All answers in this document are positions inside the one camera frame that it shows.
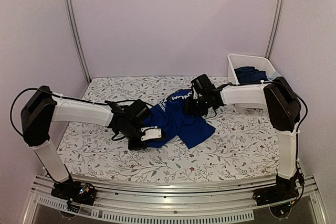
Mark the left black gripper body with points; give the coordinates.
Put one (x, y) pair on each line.
(130, 132)

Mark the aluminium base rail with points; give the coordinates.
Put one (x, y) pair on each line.
(118, 201)

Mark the dark navy clothing in bin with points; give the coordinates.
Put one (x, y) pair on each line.
(246, 75)

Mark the white plastic bin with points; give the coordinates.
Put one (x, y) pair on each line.
(249, 61)

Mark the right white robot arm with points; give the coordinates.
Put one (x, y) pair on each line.
(284, 110)

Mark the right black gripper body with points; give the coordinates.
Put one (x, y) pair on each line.
(191, 106)

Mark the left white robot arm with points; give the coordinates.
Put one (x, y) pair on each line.
(41, 110)

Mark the aluminium frame post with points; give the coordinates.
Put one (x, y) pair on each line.
(274, 28)
(76, 39)

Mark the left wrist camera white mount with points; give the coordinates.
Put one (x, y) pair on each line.
(151, 133)

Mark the floral table cloth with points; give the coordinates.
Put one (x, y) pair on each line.
(244, 145)

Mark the blue printed t-shirt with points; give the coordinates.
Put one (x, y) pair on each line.
(169, 115)

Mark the left aluminium frame post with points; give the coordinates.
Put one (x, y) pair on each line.
(76, 39)

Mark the light blue cloth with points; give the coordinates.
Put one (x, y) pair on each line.
(273, 76)

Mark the right aluminium frame post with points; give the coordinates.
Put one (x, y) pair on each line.
(274, 28)

